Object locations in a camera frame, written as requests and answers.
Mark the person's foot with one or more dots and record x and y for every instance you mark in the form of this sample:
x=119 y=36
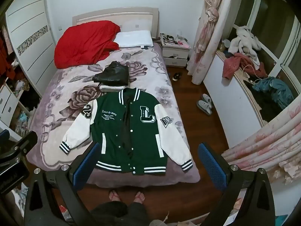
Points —
x=138 y=195
x=115 y=195

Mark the leopard print cloth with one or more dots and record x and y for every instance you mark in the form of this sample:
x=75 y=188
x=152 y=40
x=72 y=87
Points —
x=22 y=85

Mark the white pillow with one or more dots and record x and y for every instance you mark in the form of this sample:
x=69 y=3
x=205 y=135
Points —
x=135 y=38

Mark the red hanging clothes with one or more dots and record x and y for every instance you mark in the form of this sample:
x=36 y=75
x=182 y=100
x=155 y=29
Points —
x=4 y=58

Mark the white nightstand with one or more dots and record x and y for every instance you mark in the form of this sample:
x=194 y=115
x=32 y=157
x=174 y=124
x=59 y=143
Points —
x=175 y=51

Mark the teal garment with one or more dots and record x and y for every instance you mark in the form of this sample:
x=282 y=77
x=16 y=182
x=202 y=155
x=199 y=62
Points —
x=275 y=89

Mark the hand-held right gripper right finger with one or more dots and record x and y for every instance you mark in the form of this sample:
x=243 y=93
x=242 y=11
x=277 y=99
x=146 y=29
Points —
x=211 y=167

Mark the black white pouch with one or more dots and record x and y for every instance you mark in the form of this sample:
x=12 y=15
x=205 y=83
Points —
x=168 y=38

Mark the black shoe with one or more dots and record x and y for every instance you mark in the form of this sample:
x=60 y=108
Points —
x=177 y=76

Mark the white wardrobe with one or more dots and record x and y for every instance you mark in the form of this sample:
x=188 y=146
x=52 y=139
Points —
x=30 y=40

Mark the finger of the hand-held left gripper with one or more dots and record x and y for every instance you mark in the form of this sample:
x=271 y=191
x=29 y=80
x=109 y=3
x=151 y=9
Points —
x=4 y=136
x=24 y=142

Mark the dusty red garment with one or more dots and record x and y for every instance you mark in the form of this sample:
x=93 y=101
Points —
x=231 y=66

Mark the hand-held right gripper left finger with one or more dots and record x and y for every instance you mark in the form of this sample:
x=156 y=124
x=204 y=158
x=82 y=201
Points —
x=86 y=166

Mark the bay window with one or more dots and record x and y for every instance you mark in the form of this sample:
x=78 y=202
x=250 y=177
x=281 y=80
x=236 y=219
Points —
x=279 y=35

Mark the person's left foot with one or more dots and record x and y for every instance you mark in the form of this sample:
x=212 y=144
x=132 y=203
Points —
x=115 y=195

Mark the red duvet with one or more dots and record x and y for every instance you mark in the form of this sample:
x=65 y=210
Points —
x=84 y=44

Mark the tied floral curtain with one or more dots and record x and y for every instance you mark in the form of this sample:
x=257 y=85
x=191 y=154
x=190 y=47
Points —
x=207 y=40

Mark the white cup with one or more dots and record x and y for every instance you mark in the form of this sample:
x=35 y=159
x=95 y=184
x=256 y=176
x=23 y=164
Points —
x=227 y=43

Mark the white drawer unit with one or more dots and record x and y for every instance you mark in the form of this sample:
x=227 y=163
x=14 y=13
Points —
x=7 y=103

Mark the person's black pants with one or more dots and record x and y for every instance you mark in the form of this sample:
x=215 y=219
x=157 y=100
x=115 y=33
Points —
x=117 y=214

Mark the pink small item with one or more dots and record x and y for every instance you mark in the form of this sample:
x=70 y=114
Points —
x=184 y=43

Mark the grey folded cloth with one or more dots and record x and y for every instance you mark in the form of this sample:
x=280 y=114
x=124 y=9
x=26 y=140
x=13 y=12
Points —
x=110 y=88

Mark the green white varsity jacket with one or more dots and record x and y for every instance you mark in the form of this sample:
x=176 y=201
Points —
x=112 y=127

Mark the person's right foot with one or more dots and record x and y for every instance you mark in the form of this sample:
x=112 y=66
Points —
x=138 y=195

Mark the white wooden bed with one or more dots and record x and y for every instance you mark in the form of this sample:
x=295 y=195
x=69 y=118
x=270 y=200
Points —
x=141 y=18

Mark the floral fleece blanket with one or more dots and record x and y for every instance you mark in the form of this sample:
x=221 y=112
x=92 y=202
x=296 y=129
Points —
x=70 y=94

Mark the grey slipper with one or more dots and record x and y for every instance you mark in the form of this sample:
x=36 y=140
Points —
x=207 y=99
x=203 y=107

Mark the black leather jacket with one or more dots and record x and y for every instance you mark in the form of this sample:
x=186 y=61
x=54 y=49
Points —
x=112 y=74

